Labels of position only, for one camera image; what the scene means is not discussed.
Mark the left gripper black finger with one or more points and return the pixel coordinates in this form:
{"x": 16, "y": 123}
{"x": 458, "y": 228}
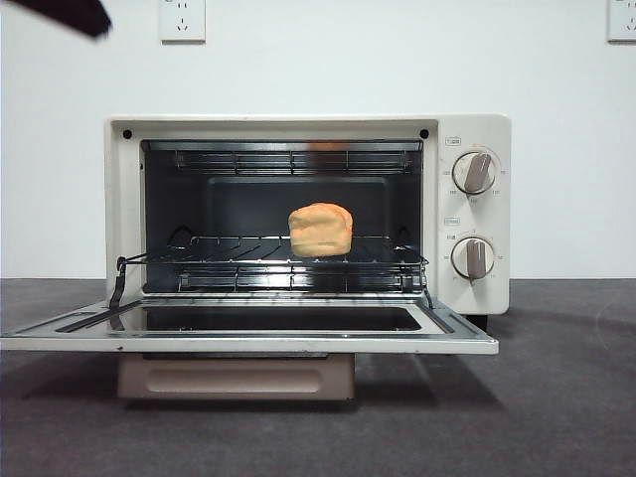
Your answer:
{"x": 64, "y": 12}

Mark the orange bread loaf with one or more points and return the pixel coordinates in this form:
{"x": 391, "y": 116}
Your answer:
{"x": 320, "y": 231}

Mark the cream Toshiba toaster oven body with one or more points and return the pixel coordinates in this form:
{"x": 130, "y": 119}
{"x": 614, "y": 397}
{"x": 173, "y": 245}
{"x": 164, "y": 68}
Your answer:
{"x": 477, "y": 213}

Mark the black oven foot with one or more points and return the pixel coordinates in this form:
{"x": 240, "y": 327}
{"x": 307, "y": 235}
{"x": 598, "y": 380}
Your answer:
{"x": 478, "y": 321}

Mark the cream temperature knob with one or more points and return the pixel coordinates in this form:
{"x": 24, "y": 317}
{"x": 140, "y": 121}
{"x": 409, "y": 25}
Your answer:
{"x": 475, "y": 172}

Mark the cream timer knob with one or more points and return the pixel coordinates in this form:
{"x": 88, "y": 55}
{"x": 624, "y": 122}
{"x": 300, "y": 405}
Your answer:
{"x": 473, "y": 257}

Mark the white wall socket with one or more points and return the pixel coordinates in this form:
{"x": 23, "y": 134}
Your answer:
{"x": 623, "y": 22}
{"x": 183, "y": 22}

